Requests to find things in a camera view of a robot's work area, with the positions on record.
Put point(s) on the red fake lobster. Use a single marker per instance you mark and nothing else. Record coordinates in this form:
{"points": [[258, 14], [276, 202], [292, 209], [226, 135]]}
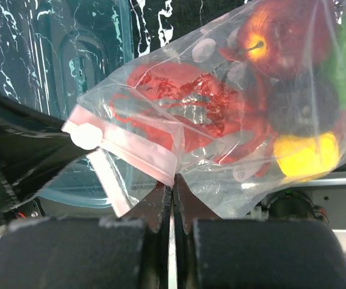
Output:
{"points": [[180, 108]]}

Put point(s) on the yellow fake fruit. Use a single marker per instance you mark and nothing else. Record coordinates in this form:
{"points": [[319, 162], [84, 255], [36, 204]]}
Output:
{"points": [[302, 159]]}

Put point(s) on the clear zip top bag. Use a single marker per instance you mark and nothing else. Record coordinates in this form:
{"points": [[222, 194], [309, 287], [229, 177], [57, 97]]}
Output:
{"points": [[231, 190]]}

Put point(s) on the dark fake plum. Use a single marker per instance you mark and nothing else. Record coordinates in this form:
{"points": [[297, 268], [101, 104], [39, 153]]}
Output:
{"points": [[303, 107]]}

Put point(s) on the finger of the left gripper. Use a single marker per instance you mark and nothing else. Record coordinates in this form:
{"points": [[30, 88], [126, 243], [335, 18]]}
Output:
{"points": [[33, 151]]}

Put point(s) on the red fake apple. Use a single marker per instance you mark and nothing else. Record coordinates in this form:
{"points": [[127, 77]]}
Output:
{"points": [[282, 39]]}

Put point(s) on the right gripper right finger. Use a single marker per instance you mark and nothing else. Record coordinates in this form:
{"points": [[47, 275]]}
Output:
{"points": [[293, 248]]}

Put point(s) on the blue plastic container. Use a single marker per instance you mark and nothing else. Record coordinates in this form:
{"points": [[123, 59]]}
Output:
{"points": [[51, 52]]}

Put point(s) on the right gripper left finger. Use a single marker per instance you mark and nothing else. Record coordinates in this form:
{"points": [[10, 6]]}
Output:
{"points": [[70, 252]]}

